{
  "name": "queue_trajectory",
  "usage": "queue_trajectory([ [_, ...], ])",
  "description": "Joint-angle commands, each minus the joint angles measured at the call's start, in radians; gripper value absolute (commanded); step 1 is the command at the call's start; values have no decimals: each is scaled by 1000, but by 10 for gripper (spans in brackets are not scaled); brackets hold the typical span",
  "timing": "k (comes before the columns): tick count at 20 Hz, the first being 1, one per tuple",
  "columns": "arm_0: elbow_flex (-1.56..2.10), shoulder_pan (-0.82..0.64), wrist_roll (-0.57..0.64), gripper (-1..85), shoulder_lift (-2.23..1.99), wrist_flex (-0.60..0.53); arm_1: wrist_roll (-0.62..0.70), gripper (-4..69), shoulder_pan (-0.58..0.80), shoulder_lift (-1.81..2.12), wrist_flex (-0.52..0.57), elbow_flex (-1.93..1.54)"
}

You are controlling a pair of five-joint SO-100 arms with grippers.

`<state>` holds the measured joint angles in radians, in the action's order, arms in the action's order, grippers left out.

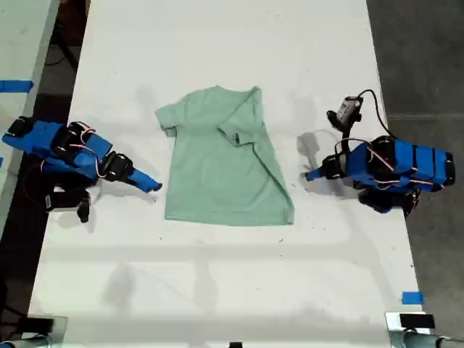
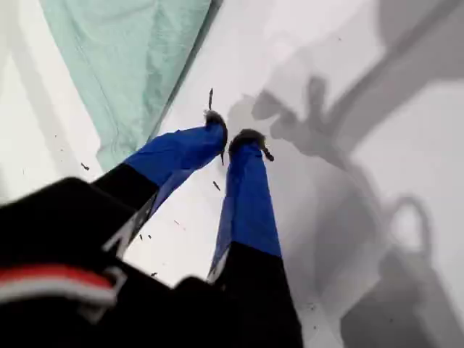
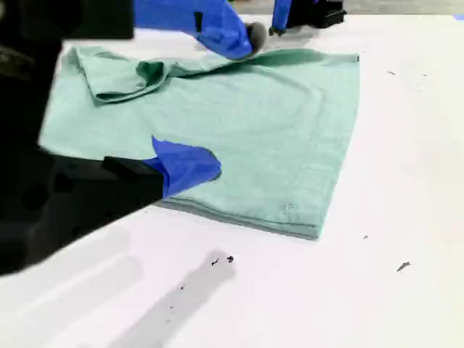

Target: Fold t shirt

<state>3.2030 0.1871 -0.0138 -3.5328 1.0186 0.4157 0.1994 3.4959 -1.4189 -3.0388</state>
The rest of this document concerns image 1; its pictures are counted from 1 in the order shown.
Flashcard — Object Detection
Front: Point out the pale green T-shirt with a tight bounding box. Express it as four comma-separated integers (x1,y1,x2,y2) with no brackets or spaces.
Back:
154,85,295,227

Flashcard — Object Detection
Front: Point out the long blue tape strip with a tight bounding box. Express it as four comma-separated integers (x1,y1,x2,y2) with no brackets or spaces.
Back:
0,80,35,94

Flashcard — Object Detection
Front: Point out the square blue tape piece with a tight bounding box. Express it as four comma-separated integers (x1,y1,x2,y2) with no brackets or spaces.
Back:
401,291,425,305

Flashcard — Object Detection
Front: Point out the white side table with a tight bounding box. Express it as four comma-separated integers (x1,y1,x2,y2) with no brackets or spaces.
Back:
0,0,61,236

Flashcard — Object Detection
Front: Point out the black box on clear plate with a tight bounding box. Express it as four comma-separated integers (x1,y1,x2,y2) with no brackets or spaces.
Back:
17,317,55,333

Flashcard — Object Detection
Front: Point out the black box on white plate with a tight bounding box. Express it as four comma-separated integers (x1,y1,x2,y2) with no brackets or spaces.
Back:
399,314,436,329

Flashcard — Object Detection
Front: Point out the grey metal tube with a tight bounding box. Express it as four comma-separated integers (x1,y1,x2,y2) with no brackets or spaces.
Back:
0,335,51,348
390,331,464,348

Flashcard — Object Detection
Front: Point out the black camera stalk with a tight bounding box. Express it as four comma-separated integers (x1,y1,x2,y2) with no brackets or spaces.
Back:
340,122,358,148
77,197,91,224

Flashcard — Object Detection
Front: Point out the black camera box white label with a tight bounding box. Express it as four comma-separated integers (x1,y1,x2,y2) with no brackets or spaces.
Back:
43,188,91,212
326,96,363,130

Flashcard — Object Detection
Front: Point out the black camera cable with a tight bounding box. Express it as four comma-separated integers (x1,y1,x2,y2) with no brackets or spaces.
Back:
357,89,397,139
22,161,50,204

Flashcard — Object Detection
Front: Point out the thin black floor cable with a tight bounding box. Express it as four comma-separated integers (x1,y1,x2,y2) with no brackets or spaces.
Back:
45,34,79,68

